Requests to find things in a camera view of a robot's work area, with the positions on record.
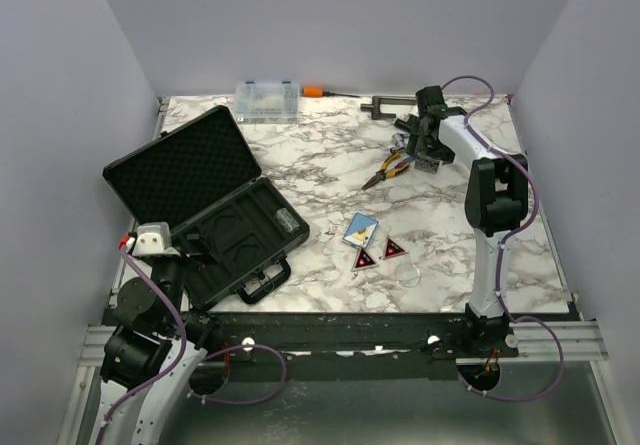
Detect left red triangle all-in button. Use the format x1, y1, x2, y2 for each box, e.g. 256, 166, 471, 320
351, 247, 378, 272

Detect orange handle screwdriver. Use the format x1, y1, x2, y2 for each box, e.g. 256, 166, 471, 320
301, 86, 359, 98

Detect red triangle all-in button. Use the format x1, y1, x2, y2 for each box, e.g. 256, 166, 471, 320
382, 236, 407, 260
351, 247, 378, 272

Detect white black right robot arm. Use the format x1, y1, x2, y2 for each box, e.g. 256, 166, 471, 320
407, 86, 529, 357

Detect black metal puller tool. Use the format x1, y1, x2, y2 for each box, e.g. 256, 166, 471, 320
360, 95, 416, 120

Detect yellow black pliers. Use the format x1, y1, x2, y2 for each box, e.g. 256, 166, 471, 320
361, 151, 413, 190

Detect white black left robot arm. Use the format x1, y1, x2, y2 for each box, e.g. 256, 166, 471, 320
90, 222, 224, 444

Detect green blue poker chip stack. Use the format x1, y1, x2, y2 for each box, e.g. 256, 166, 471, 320
414, 157, 441, 174

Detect blue playing card deck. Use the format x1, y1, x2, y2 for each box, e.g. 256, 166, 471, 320
343, 212, 379, 248

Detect aluminium rail frame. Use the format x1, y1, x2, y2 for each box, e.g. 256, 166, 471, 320
78, 321, 609, 367

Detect black T-handle tool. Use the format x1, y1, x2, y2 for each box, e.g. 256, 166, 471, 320
394, 119, 411, 133

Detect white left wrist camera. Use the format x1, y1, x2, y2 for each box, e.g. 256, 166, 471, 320
127, 222, 172, 257

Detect right red triangle all-in button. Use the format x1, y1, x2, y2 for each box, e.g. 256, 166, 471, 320
382, 236, 407, 260

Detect clear plastic screw box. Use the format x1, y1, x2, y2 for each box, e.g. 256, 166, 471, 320
233, 81, 300, 123

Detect black foam lined carry case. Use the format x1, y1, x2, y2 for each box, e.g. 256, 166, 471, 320
102, 105, 310, 310

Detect orange blue poker chip stack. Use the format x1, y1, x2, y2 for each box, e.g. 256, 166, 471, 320
275, 207, 300, 233

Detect clear round dealer button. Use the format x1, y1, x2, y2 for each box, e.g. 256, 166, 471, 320
394, 263, 421, 288

